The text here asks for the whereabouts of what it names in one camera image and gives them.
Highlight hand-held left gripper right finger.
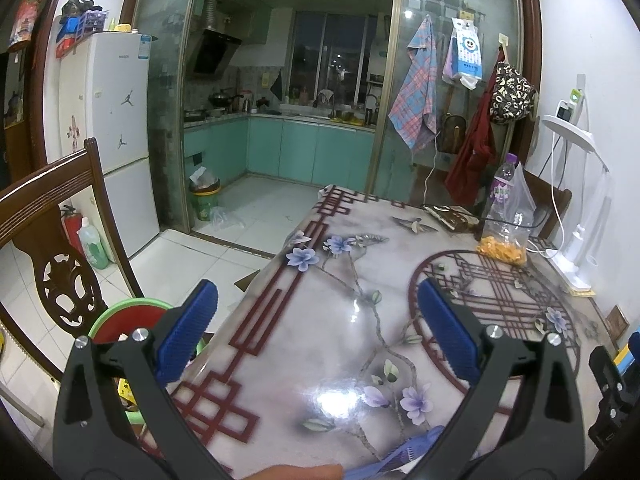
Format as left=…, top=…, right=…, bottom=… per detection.
left=417, top=277, right=586, bottom=480

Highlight thin white cable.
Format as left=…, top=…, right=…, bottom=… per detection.
left=424, top=132, right=442, bottom=206

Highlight green kitchen waste bin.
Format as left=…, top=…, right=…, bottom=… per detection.
left=189, top=166, right=222, bottom=222

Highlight purple cap water bottle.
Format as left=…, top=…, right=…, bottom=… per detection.
left=487, top=152, right=518, bottom=231

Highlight white power strip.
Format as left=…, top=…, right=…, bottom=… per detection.
left=542, top=247, right=571, bottom=271

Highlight plain wooden chair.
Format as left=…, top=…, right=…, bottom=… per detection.
left=520, top=170, right=573, bottom=241

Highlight clear bag of orange snacks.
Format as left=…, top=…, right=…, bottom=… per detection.
left=475, top=162, right=536, bottom=268

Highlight plaid towel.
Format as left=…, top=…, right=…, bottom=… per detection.
left=389, top=15, right=438, bottom=153

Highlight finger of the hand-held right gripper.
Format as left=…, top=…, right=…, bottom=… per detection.
left=614, top=330, right=640, bottom=378
left=587, top=344, right=628, bottom=453

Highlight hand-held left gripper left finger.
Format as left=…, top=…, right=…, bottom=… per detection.
left=52, top=279, right=236, bottom=480

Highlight carved wooden chair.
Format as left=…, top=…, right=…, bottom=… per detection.
left=0, top=137, right=141, bottom=376

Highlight black range hood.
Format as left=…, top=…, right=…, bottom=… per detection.
left=192, top=0, right=243, bottom=78

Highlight blue white hanging package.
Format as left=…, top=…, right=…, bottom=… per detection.
left=442, top=17, right=483, bottom=91

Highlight red fire extinguisher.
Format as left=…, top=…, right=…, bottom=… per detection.
left=60, top=205, right=86, bottom=256

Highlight red wall hanging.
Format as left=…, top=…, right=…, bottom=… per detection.
left=9, top=0, right=47, bottom=51

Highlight cardboard piece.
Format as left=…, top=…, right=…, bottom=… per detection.
left=234, top=270, right=263, bottom=292

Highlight blue plastic baskets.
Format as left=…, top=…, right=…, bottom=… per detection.
left=56, top=9, right=111, bottom=58

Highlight brown patterned pouch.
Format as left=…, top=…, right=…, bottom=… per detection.
left=422, top=204, right=481, bottom=233

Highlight white desk lamp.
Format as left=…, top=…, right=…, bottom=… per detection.
left=542, top=114, right=613, bottom=293

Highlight green detergent bottle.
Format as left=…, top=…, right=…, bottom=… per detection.
left=76, top=217, right=112, bottom=271

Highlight white charging cable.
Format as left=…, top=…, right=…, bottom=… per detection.
left=549, top=120, right=565, bottom=256

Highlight teal kitchen cabinets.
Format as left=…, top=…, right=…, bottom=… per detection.
left=182, top=112, right=378, bottom=191

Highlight clear plastic floor bag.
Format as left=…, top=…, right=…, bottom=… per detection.
left=210, top=207, right=246, bottom=231

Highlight white refrigerator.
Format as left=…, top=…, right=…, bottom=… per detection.
left=55, top=32, right=161, bottom=261

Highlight black wok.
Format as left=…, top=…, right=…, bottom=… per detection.
left=207, top=89, right=236, bottom=111

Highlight kitchen window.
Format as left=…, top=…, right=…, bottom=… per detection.
left=292, top=10, right=378, bottom=106

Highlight red garment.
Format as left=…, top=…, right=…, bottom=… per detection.
left=445, top=47, right=501, bottom=206

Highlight brown patterned bag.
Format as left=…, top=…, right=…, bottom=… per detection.
left=490, top=62, right=537, bottom=125

